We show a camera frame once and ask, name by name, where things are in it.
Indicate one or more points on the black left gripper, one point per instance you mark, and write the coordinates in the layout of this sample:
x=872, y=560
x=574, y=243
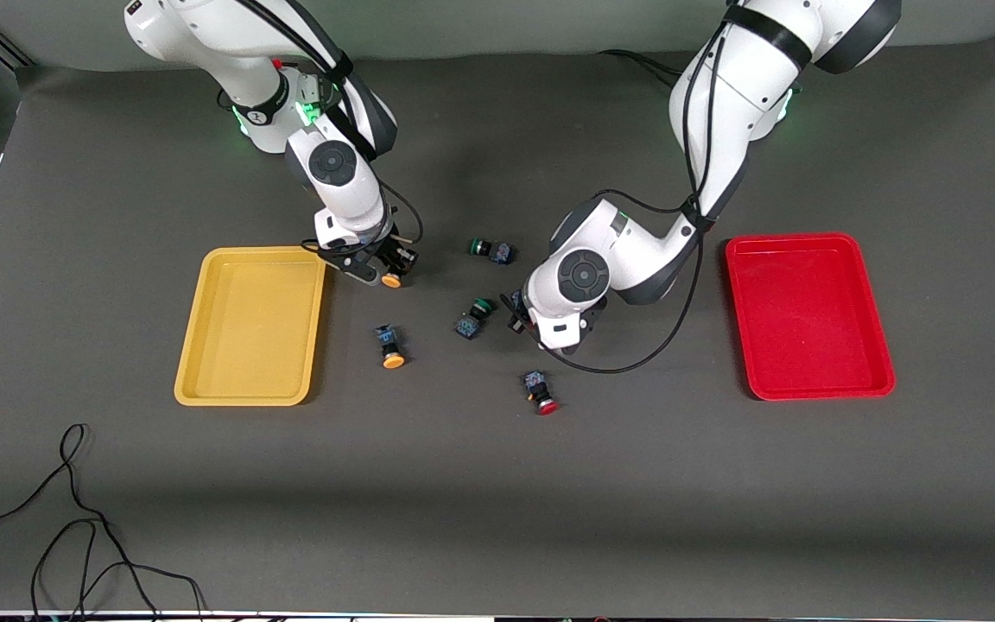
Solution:
x=518, y=319

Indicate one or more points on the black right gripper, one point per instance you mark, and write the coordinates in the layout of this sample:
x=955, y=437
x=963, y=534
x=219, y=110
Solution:
x=391, y=252

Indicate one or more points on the yellow push button switch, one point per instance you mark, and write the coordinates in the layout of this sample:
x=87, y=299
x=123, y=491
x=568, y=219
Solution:
x=390, y=344
x=391, y=280

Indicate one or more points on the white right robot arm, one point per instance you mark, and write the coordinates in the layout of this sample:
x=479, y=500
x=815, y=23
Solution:
x=333, y=164

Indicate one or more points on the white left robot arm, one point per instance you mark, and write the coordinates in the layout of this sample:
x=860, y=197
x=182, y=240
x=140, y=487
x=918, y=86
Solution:
x=722, y=104

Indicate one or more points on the yellow plastic tray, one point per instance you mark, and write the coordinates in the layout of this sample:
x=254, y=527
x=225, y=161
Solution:
x=251, y=328

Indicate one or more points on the dark grey table mat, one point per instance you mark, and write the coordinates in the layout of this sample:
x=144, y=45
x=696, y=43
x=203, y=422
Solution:
x=497, y=501

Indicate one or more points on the red plastic tray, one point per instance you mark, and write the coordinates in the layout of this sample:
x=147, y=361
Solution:
x=808, y=320

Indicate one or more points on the green push button switch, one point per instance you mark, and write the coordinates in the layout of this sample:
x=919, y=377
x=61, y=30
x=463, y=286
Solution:
x=472, y=321
x=493, y=251

